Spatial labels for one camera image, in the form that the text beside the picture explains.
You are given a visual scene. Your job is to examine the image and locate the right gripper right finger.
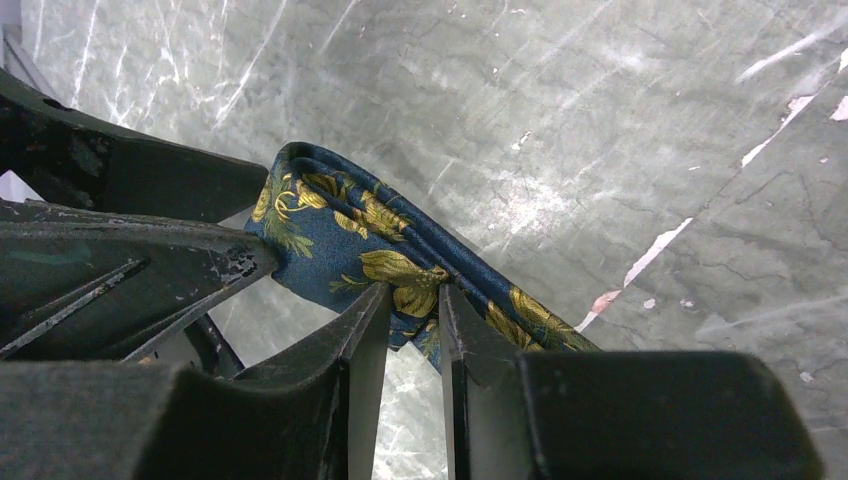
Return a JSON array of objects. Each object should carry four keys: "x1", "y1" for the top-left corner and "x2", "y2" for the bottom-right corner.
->
[{"x1": 439, "y1": 285, "x2": 825, "y2": 479}]

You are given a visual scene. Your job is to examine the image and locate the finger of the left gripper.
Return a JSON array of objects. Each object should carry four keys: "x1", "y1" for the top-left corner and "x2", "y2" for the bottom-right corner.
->
[
  {"x1": 1, "y1": 72, "x2": 268, "y2": 223},
  {"x1": 1, "y1": 201, "x2": 277, "y2": 361}
]

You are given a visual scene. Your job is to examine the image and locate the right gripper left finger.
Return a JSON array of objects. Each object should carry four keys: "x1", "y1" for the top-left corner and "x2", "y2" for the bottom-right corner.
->
[{"x1": 1, "y1": 283, "x2": 391, "y2": 479}]

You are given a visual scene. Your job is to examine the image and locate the blue yellow floral tie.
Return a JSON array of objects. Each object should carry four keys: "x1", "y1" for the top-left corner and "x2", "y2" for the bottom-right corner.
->
[{"x1": 245, "y1": 142, "x2": 595, "y2": 366}]

